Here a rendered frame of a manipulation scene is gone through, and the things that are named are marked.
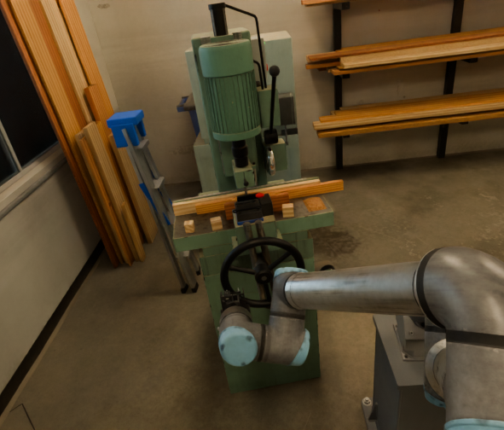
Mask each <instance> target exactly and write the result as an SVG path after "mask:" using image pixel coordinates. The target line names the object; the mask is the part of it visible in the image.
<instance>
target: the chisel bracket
mask: <svg viewBox="0 0 504 430"><path fill-rule="evenodd" d="M248 164H249V165H248V166H245V167H236V166H235V160H232V166H233V171H234V176H235V183H236V188H237V189H243V188H248V187H253V186H255V183H254V181H255V178H254V176H253V174H254V170H253V169H252V165H251V162H250V160H249V158H248ZM244 178H245V179H246V180H247V182H249V185H248V186H247V187H246V186H244V184H243V183H244Z"/></svg>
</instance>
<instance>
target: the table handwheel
mask: <svg viewBox="0 0 504 430"><path fill-rule="evenodd" d="M258 246H275V247H280V248H282V249H284V250H286V251H287V252H286V253H284V254H283V255H282V256H281V257H279V258H278V259H277V260H276V261H275V262H274V263H272V264H271V265H267V264H266V263H265V261H264V257H263V254H262V253H257V256H258V260H257V262H256V266H255V268H254V270H252V269H247V268H241V267H237V266H233V265H232V263H233V262H234V260H235V259H236V258H237V257H238V256H239V255H240V254H241V253H243V252H245V251H246V250H248V249H250V248H253V247H258ZM290 255H292V256H293V258H294V260H295V262H296V265H297V268H300V269H304V270H305V265H304V259H303V257H302V255H301V253H300V252H299V250H298V249H297V248H296V247H295V246H294V245H292V244H291V243H290V242H288V241H285V240H282V239H280V238H276V237H268V236H265V237H257V238H253V239H251V240H248V241H244V242H242V243H241V244H240V245H238V246H237V247H235V248H234V249H233V250H232V251H231V252H230V253H229V254H228V255H227V257H226V258H225V260H224V261H223V264H222V267H221V270H220V281H221V284H222V287H223V290H224V291H226V290H228V291H230V295H231V292H235V290H234V289H233V288H232V287H231V285H230V283H229V271H230V270H233V271H239V272H243V273H247V274H251V275H254V277H255V281H256V282H257V283H259V284H263V285H264V290H265V294H266V298H267V299H261V300H257V299H248V298H245V300H246V305H250V307H252V308H265V307H270V306H271V295H270V292H269V285H268V283H269V282H271V280H272V278H273V275H272V272H271V271H272V270H273V269H274V268H275V267H276V266H277V265H278V264H279V263H281V262H282V261H283V260H285V259H286V258H287V257H289V256H290ZM235 293H236V292H235Z"/></svg>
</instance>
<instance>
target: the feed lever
mask: <svg viewBox="0 0 504 430"><path fill-rule="evenodd" d="M279 73H280V68H279V67H278V66H276V65H274V66H271V67H270V68H269V74H270V75H271V76H272V84H271V102H270V120H269V130H264V141H265V144H266V145H269V144H274V143H278V134H277V130H276V129H273V124H274V110H275V83H276V76H278V75H279Z"/></svg>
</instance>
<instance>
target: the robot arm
mask: <svg viewBox="0 0 504 430"><path fill-rule="evenodd" d="M242 291H243V293H241V292H240V290H239V289H238V292H236V293H235V292H231V295H230V291H228V290H226V291H224V292H223V296H222V291H221V292H220V299H221V304H222V310H221V316H220V321H219V327H217V330H218V331H219V338H218V347H219V351H220V353H221V356H222V358H223V359H224V360H225V361H226V362H227V363H229V364H231V365H233V366H237V367H241V366H245V365H248V364H249V363H251V362H252V361H256V362H263V363H277V364H284V365H286V366H290V365H292V366H300V365H302V364H303V363H304V362H305V360H306V358H307V356H308V352H309V349H310V333H309V331H308V330H307V329H306V328H304V321H305V311H306V309H309V310H322V311H346V312H359V313H372V314H385V315H397V316H409V317H410V318H411V319H412V321H413V322H414V323H415V324H416V325H417V326H419V327H420V328H422V329H424V330H425V364H424V386H423V387H424V390H425V397H426V399H427V400H428V401H429V402H430V403H432V404H434V405H436V406H438V407H444V408H445V409H446V423H445V424H444V428H443V430H504V262H502V261H501V260H499V259H498V258H496V257H494V256H491V255H489V254H487V253H484V252H482V251H479V250H476V249H473V248H470V247H440V248H436V249H433V250H431V251H430V252H428V253H426V254H425V255H424V256H423V258H422V259H421V260H420V261H412V262H404V263H395V264H380V265H372V266H363V267H356V268H347V269H339V270H324V271H315V272H308V271H307V270H304V269H300V268H293V267H285V268H279V269H277V270H276V271H275V275H274V278H273V290H272V298H271V306H270V316H269V325H268V324H261V323H254V322H252V316H251V314H250V313H251V312H250V305H246V300H245V295H244V289H243V288H242ZM241 295H242V296H243V299H242V298H241Z"/></svg>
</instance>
